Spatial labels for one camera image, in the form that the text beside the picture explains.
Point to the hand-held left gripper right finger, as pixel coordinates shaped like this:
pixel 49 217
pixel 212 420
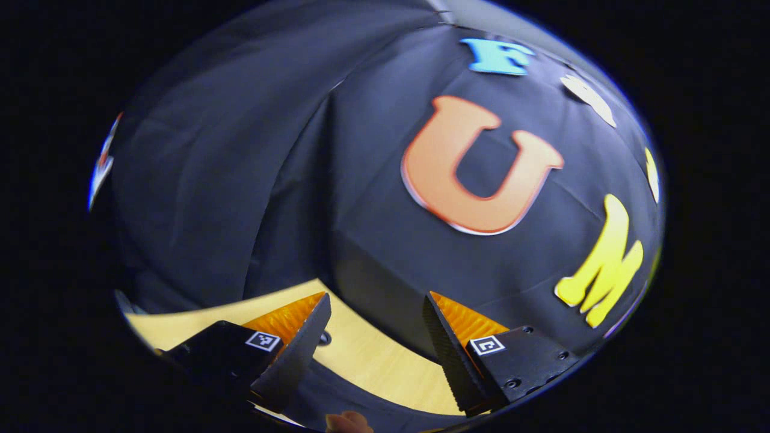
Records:
pixel 451 361

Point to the white banner with blue edge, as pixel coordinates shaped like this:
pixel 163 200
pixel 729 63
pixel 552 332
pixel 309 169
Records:
pixel 102 168

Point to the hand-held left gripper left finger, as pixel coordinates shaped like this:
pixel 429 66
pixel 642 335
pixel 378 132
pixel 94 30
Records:
pixel 301 355

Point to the black table grommet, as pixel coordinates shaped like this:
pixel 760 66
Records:
pixel 325 338

